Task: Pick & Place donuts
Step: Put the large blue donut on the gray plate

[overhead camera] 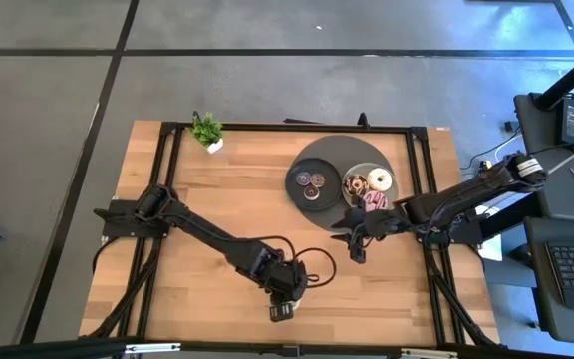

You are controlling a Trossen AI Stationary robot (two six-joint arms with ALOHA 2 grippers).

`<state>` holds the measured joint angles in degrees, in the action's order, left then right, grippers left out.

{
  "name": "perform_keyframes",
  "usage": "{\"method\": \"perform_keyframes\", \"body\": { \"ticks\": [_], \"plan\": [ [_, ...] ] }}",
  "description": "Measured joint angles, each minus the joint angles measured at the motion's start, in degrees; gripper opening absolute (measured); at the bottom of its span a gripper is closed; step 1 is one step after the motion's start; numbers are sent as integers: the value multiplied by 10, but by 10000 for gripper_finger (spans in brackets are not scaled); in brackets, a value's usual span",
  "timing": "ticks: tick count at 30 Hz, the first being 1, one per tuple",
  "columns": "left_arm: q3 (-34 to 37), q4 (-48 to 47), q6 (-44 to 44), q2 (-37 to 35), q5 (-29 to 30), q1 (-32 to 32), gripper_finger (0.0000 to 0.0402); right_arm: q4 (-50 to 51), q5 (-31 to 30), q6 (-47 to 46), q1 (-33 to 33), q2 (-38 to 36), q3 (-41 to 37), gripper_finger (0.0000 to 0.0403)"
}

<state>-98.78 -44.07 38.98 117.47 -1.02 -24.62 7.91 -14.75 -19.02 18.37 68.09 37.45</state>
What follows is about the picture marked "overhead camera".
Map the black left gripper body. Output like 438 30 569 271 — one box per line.
261 258 309 304

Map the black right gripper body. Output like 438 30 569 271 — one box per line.
364 208 411 239

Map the large pink glazed donut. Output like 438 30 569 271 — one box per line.
362 189 389 212

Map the large chocolate glazed donut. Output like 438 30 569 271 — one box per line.
343 173 370 199

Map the large white sprinkled donut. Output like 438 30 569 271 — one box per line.
366 167 394 192

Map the grey round plate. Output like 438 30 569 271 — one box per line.
341 162 399 210

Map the black round plate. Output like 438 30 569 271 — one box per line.
284 157 344 212

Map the round dark grey placemat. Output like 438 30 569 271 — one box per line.
286 134 399 233

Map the white paper sheet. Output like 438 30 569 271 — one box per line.
476 233 503 261

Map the black keyboard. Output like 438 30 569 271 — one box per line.
523 216 574 345

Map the small potted green plant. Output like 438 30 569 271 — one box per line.
188 111 225 155

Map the dark grey side desk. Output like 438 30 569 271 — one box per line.
514 92 574 223

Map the black slanted pole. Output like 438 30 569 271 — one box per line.
533 42 574 111

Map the black aluminium crossbar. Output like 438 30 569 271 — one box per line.
0 336 574 359

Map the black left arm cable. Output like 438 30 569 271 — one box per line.
291 246 338 289

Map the black aluminium table frame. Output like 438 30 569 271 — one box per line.
81 119 500 350

